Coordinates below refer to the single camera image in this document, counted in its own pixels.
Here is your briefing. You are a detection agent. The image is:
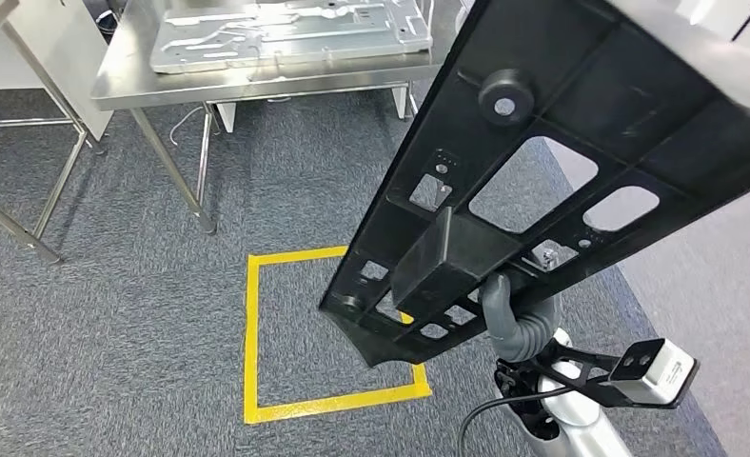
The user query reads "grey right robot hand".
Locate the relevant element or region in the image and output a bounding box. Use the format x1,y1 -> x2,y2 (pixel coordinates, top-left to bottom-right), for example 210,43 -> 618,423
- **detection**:
481,272 -> 524,362

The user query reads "black plastic panel part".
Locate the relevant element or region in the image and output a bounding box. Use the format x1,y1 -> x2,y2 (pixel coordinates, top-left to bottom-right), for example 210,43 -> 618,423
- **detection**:
319,0 -> 750,368

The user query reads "stainless steel workbench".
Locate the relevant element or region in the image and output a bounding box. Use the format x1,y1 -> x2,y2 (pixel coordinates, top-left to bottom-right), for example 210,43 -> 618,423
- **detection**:
90,0 -> 474,236

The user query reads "yellow floor tape square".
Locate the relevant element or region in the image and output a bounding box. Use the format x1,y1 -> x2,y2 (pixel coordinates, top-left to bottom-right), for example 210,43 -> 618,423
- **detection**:
242,246 -> 434,427

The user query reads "stamped grey metal plate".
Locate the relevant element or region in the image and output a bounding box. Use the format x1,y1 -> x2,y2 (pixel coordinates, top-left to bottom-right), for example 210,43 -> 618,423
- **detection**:
149,0 -> 434,75

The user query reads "black camera bracket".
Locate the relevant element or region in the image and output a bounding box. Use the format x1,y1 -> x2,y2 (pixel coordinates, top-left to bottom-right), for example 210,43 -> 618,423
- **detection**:
494,340 -> 698,411

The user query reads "black camera cable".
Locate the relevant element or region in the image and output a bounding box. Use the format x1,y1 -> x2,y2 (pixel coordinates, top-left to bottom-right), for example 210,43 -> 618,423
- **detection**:
457,385 -> 582,457

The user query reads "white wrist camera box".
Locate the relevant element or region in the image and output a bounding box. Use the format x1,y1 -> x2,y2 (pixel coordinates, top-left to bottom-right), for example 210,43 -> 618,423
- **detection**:
606,338 -> 700,407

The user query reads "white floor cable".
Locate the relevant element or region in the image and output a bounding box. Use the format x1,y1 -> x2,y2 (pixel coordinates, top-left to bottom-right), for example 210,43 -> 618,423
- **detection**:
168,106 -> 207,148

